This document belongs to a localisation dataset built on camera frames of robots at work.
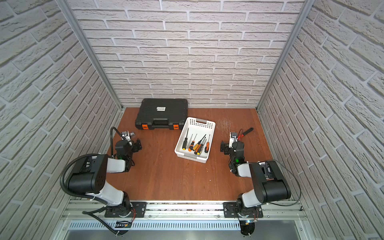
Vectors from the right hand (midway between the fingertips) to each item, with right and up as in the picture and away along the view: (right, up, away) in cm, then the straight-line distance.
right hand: (230, 139), depth 94 cm
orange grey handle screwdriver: (-20, -6, +1) cm, 21 cm away
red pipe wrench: (+13, +3, +10) cm, 16 cm away
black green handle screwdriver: (-14, -5, +3) cm, 16 cm away
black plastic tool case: (-48, +17, +14) cm, 53 cm away
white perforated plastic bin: (-22, 0, +7) cm, 23 cm away
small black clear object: (-62, +5, -12) cm, 64 cm away
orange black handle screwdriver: (-25, -5, +2) cm, 26 cm away
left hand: (-65, +1, 0) cm, 65 cm away
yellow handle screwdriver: (-30, -4, +1) cm, 30 cm away
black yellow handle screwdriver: (-22, -5, +3) cm, 23 cm away
